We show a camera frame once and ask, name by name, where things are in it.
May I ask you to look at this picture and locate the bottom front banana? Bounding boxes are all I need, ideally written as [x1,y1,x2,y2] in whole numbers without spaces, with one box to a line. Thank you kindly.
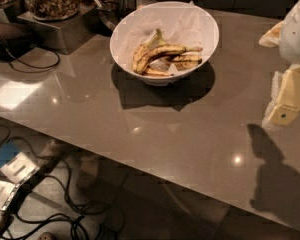
[143,67,171,77]

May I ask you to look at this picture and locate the glass jar of nuts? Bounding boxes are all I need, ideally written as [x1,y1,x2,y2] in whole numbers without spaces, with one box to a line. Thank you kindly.
[24,0,80,21]

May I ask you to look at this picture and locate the blue white box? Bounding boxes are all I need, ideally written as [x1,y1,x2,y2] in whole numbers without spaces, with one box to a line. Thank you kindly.
[0,143,39,184]

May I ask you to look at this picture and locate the grey metal stand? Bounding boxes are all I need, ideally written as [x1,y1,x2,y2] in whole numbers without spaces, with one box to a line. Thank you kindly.
[17,5,99,54]

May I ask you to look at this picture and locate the white paper liner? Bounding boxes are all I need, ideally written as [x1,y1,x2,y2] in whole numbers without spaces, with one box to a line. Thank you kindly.
[110,2,204,71]

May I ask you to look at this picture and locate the black wire cup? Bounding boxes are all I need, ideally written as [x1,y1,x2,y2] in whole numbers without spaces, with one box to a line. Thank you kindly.
[117,0,137,18]

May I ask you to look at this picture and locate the dark appliance on left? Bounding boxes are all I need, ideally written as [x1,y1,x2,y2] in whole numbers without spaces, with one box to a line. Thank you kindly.
[0,22,33,61]

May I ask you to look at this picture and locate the black cable on table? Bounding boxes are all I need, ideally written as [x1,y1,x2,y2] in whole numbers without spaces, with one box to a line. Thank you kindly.
[3,43,61,74]

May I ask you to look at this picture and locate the left curved banana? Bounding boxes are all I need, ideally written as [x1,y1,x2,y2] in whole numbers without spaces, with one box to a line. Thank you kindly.
[132,29,165,73]

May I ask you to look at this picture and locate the long top banana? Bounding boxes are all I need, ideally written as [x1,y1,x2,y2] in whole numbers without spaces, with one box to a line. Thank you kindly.
[133,44,203,74]

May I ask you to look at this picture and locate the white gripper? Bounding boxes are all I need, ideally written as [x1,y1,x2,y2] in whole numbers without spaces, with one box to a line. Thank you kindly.
[259,0,300,127]

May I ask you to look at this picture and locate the right spotted banana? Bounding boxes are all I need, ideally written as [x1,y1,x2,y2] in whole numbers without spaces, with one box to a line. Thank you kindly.
[171,54,202,70]

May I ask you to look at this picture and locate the black floor cables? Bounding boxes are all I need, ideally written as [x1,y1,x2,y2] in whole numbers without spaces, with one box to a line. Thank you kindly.
[0,123,124,240]

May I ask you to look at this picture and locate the white bowl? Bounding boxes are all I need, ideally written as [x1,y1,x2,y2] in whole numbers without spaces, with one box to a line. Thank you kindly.
[110,2,219,86]

